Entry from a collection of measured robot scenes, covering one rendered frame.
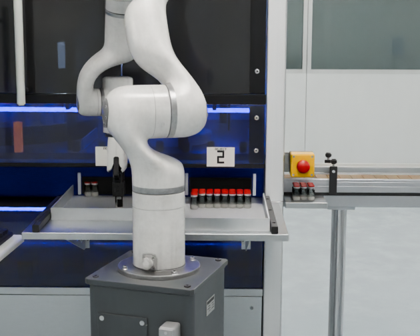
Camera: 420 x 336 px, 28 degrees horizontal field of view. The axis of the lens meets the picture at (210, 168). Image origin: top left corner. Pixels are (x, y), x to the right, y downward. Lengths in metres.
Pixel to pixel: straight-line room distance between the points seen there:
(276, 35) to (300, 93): 4.66
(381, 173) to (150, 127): 1.19
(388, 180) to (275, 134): 0.42
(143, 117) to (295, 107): 5.41
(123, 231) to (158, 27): 0.58
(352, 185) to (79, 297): 0.94
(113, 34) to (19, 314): 0.99
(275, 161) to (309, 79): 4.64
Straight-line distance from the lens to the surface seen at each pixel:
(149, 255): 1.89
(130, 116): 1.81
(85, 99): 2.29
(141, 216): 1.87
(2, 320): 2.77
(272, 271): 2.63
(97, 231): 2.22
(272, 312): 2.68
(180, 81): 1.87
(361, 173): 2.82
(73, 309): 2.71
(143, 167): 1.85
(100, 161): 2.58
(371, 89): 7.25
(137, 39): 1.92
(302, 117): 7.19
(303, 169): 2.53
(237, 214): 2.40
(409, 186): 2.74
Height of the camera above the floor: 1.41
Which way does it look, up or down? 10 degrees down
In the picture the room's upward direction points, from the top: straight up
